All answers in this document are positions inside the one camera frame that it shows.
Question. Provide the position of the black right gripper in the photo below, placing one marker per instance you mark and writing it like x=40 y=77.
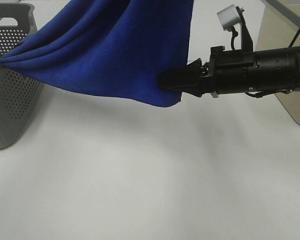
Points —
x=228 y=72

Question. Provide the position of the blue microfibre towel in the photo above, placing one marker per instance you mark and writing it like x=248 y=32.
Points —
x=109 y=48

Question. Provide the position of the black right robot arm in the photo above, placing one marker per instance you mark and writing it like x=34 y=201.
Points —
x=256 y=74

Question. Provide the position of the beige storage box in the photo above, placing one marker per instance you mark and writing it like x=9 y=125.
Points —
x=280 y=23

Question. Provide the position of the grey perforated plastic basket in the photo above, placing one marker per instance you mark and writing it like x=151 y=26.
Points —
x=18 y=93

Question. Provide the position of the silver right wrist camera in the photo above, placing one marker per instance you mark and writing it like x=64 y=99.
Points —
x=229 y=17

